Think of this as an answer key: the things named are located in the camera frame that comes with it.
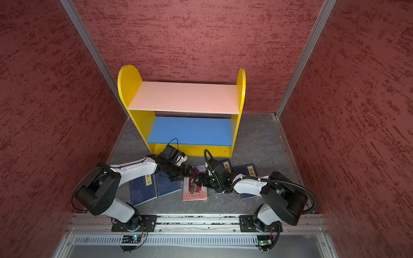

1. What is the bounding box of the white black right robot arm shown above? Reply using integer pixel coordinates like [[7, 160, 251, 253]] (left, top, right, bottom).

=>
[[190, 161, 309, 232]]

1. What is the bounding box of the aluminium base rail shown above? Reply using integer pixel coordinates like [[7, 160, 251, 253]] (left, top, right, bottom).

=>
[[65, 213, 330, 235]]

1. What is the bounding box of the black corrugated cable conduit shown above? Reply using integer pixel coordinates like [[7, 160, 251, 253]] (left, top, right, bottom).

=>
[[203, 149, 318, 216]]

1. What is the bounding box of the right controller circuit board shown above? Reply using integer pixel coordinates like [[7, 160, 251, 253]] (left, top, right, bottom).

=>
[[257, 235, 273, 248]]

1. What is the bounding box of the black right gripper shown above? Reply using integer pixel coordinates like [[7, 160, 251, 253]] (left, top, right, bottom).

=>
[[193, 174, 223, 190]]

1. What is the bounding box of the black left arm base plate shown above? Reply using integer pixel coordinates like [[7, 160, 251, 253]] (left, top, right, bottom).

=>
[[111, 215, 158, 233]]

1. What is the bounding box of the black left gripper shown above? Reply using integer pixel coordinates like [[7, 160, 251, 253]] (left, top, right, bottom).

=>
[[165, 161, 197, 181]]

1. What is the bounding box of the controller circuit board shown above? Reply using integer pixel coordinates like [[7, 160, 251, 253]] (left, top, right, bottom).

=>
[[120, 235, 142, 245], [257, 235, 273, 248]]

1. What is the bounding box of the red Hamlet picture book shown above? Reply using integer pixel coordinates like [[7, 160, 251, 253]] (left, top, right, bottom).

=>
[[182, 165, 208, 202]]

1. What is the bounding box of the left aluminium corner profile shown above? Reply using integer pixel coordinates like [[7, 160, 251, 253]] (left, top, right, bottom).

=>
[[59, 0, 130, 117]]

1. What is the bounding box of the right aluminium corner profile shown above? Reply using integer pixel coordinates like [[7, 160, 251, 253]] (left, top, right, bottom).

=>
[[275, 0, 337, 119]]

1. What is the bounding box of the blue book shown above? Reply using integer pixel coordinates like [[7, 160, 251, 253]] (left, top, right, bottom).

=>
[[216, 159, 232, 187], [154, 172, 181, 197], [130, 175, 157, 206], [233, 163, 258, 200]]

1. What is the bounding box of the left controller circuit board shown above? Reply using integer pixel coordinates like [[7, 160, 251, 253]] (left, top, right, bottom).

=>
[[120, 235, 142, 245]]

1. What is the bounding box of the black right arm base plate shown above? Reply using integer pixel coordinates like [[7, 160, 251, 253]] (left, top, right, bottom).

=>
[[239, 215, 283, 233]]

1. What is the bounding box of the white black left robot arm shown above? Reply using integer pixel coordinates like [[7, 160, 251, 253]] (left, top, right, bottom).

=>
[[72, 145, 194, 226]]

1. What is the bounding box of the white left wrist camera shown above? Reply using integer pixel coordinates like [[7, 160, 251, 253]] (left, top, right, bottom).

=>
[[173, 151, 188, 166]]

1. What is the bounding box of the aluminium corner profile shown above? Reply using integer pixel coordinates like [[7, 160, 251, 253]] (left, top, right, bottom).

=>
[[59, 0, 130, 117], [275, 0, 337, 119]]

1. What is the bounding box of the yellow pink blue bookshelf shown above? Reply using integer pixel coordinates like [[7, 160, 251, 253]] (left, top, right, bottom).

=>
[[117, 65, 246, 158]]

